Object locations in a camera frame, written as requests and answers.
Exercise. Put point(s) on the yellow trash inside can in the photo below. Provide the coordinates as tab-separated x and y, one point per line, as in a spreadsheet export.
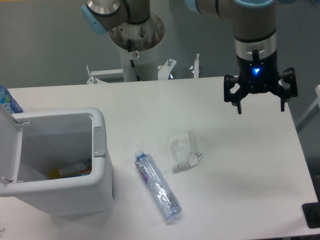
76	170

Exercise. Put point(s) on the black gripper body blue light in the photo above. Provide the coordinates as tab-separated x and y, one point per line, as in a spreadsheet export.
258	77

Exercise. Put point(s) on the white metal base bracket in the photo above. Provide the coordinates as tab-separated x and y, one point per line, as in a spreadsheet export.
135	68

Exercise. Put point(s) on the white plastic wrapper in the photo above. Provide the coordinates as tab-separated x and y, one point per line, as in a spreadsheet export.
183	152

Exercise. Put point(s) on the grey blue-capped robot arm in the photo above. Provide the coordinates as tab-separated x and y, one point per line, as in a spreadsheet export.
253	21

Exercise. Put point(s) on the clear plastic water bottle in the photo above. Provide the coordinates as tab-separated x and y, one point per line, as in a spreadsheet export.
157	185

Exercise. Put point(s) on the black clamp at table edge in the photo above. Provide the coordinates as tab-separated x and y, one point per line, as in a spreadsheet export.
312	214

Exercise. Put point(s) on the white frame at right edge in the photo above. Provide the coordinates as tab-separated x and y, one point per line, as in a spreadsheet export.
310	112

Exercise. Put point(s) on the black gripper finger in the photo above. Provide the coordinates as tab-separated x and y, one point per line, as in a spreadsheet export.
234	90
285	86

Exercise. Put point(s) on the blue labelled bottle at left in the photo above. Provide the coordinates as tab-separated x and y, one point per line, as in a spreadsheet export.
9	103

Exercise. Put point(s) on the white plastic trash can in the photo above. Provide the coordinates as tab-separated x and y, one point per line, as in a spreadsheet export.
34	143

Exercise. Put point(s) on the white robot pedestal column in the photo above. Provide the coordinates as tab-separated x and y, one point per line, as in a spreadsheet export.
138	48

